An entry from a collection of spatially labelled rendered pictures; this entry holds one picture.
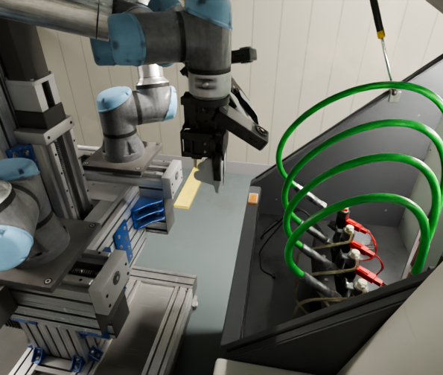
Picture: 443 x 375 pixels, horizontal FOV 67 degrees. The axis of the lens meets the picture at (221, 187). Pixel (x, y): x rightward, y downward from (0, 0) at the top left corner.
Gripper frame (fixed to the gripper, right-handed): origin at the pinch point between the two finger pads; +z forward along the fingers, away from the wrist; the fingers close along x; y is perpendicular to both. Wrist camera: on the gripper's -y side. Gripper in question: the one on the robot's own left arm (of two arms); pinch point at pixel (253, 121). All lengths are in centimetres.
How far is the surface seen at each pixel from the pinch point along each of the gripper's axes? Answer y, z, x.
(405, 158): -22.2, 20.9, 14.0
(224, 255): 103, 54, -106
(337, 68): -13, -5, -199
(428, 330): -14, 36, 35
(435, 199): -22.5, 30.9, 10.9
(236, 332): 23.6, 35.4, 20.7
